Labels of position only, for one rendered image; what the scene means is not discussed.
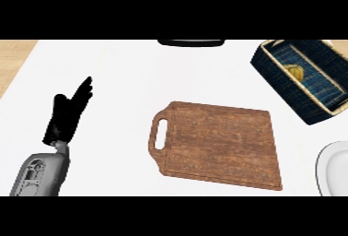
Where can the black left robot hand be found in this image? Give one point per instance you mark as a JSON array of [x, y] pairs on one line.
[[65, 114]]

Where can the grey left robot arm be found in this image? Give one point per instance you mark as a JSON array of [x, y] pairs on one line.
[[40, 172]]

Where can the brown wooden cutting board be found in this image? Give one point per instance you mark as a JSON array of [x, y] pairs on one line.
[[217, 143]]

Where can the yellow squash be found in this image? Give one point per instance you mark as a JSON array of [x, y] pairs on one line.
[[293, 72]]

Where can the dark blue wicker basket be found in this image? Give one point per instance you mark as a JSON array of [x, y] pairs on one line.
[[302, 80]]

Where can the black flat object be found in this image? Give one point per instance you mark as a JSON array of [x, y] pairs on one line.
[[192, 42]]

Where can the white plate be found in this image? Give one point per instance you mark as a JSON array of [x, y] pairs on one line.
[[335, 169]]

